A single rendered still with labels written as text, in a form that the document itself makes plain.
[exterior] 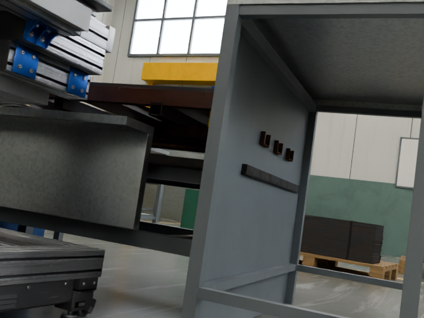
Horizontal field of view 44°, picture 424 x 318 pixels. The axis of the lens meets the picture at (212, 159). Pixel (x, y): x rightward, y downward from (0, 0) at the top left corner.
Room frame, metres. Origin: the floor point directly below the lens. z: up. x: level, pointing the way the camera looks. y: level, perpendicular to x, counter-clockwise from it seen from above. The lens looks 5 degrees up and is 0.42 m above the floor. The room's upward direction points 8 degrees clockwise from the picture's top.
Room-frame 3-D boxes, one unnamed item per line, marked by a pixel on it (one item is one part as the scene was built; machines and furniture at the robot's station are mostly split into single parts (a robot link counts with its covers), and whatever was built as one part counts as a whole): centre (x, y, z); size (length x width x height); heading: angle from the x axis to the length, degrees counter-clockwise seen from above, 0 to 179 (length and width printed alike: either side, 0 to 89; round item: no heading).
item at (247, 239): (2.07, -0.24, 0.50); 1.30 x 0.04 x 1.01; 158
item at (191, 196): (6.28, -0.02, 0.29); 0.61 x 0.46 x 0.57; 162
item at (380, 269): (4.76, -1.11, 0.23); 1.20 x 0.80 x 0.47; 61
